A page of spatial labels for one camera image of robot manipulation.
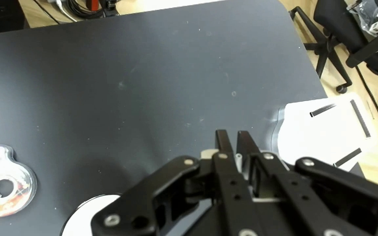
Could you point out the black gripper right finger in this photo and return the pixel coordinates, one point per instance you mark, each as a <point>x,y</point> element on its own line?
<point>324,199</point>

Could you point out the orange tape dispenser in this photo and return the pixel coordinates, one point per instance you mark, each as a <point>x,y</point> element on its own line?
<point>18,183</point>

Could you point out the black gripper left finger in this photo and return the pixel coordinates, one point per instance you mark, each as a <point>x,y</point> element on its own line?
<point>156,204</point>

